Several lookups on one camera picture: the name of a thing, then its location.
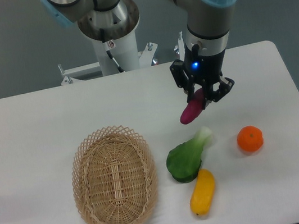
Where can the woven wicker basket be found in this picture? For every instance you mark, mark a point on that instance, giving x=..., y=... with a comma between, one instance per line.
x=114, y=177

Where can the green bok choy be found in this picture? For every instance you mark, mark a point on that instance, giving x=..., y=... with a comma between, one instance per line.
x=184, y=161

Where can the purple sweet potato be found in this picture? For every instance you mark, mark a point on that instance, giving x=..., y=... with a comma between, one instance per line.
x=193, y=109

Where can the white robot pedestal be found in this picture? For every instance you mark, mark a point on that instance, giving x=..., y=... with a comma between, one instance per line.
x=112, y=34

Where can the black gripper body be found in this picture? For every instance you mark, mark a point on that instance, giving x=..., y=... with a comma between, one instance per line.
x=200, y=68

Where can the orange tangerine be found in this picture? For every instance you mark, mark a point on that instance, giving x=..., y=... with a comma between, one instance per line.
x=250, y=139

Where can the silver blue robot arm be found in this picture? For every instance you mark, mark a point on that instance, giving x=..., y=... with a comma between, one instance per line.
x=208, y=21

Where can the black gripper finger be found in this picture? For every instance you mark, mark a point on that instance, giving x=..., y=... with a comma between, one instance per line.
x=213, y=96
x=181, y=79

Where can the yellow mango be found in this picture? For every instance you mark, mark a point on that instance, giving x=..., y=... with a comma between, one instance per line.
x=201, y=199

